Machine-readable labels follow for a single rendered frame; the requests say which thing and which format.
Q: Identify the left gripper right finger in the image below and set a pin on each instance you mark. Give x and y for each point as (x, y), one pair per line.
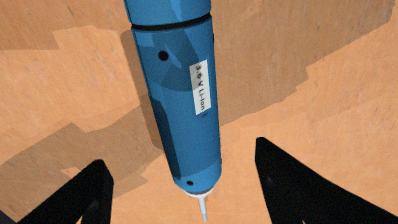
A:
(294, 192)

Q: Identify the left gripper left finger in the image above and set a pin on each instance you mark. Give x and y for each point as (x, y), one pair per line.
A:
(88, 195)

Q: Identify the blue electric screwdriver barrel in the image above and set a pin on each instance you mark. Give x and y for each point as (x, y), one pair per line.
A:
(174, 40)

